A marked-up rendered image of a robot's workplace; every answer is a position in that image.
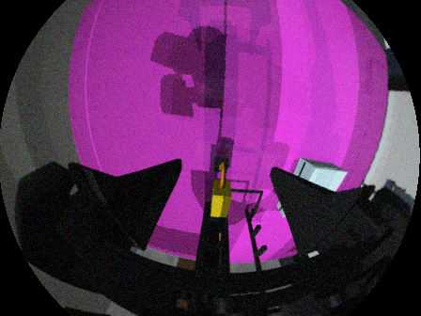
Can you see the yellow plug with orange cord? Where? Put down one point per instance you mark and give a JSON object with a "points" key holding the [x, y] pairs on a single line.
{"points": [[221, 202]]}

